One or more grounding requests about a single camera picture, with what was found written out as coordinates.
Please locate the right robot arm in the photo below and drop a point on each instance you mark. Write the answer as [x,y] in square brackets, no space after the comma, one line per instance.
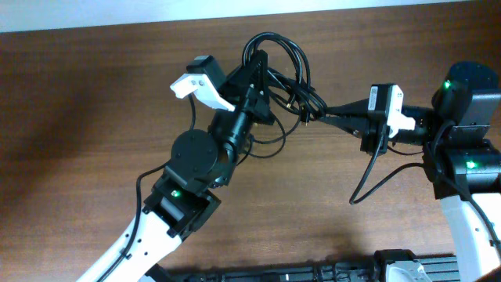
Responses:
[462,165]

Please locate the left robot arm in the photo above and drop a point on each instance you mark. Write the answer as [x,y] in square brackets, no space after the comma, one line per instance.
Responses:
[181,200]

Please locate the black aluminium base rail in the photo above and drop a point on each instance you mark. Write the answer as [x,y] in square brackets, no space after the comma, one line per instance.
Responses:
[383,265]

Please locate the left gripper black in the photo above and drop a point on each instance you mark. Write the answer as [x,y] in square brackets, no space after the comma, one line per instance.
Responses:
[252,97]

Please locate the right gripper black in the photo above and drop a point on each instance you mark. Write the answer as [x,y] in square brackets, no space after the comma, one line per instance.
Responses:
[370,131]

